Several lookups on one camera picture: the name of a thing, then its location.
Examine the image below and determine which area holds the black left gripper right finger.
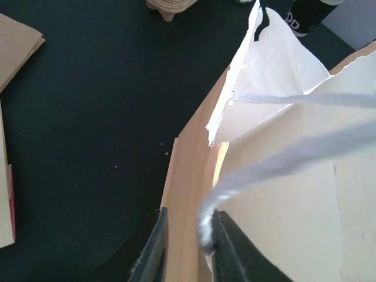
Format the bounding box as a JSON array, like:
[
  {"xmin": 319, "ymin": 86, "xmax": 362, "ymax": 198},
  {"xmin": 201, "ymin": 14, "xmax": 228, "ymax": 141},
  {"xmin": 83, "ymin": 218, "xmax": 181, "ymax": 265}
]
[{"xmin": 212, "ymin": 211, "xmax": 291, "ymax": 282}]

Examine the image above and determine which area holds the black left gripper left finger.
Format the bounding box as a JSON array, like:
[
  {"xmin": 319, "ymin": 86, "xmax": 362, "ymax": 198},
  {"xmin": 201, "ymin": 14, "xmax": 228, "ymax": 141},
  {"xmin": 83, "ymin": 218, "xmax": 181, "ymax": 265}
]
[{"xmin": 128, "ymin": 207, "xmax": 169, "ymax": 282}]

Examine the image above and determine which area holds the orange kraft paper bag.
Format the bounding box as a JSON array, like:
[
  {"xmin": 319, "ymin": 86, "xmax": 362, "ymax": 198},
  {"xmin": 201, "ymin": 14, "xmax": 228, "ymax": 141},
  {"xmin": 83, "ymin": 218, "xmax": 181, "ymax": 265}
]
[{"xmin": 161, "ymin": 1, "xmax": 375, "ymax": 281}]

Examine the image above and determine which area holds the cream cakes printed paper bag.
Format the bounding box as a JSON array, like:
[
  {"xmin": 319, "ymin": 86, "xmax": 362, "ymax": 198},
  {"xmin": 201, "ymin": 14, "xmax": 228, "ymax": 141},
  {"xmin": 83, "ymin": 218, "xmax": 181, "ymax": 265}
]
[{"xmin": 0, "ymin": 112, "xmax": 16, "ymax": 248}]

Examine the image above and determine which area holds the right stack of paper cups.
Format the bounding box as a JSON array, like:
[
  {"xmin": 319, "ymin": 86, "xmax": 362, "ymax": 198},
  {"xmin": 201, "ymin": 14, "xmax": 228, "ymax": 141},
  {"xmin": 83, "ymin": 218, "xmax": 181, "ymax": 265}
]
[{"xmin": 285, "ymin": 0, "xmax": 344, "ymax": 37}]

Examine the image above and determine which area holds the cardboard cup carrier stack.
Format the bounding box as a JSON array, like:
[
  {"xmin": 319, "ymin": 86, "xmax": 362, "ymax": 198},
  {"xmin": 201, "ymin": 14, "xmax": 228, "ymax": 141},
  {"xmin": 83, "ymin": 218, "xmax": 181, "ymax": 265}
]
[{"xmin": 146, "ymin": 0, "xmax": 197, "ymax": 22}]

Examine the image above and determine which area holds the dark brown paper bag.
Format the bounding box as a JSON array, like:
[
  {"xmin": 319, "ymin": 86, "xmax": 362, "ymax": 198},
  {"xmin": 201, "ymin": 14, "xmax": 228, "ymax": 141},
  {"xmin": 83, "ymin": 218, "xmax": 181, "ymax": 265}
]
[{"xmin": 0, "ymin": 14, "xmax": 45, "ymax": 92}]

